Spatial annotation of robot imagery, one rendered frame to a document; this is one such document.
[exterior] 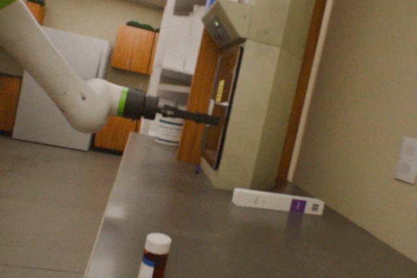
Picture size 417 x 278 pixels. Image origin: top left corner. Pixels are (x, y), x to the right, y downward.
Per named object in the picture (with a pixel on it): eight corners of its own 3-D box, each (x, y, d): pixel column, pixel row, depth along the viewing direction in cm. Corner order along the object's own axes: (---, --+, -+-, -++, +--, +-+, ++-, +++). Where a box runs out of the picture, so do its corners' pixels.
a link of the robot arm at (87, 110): (28, -3, 89) (-6, 22, 90) (10, 2, 78) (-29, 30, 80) (120, 109, 103) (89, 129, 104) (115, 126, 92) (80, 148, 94)
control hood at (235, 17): (224, 49, 141) (229, 25, 140) (247, 38, 109) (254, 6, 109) (195, 43, 139) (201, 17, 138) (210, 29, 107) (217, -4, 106)
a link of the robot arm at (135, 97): (122, 118, 114) (120, 121, 105) (129, 83, 114) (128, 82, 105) (141, 122, 116) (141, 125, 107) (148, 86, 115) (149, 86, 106)
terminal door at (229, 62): (201, 154, 142) (223, 54, 140) (216, 172, 112) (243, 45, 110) (199, 153, 142) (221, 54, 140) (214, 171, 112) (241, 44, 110)
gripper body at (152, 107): (146, 94, 106) (177, 101, 108) (146, 94, 115) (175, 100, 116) (141, 119, 107) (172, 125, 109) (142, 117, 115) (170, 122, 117)
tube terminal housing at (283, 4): (258, 176, 148) (299, -10, 144) (288, 200, 116) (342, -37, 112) (199, 166, 143) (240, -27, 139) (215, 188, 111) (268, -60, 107)
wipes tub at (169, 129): (178, 143, 196) (183, 116, 196) (180, 147, 184) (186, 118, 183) (154, 139, 194) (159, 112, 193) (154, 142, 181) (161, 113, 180)
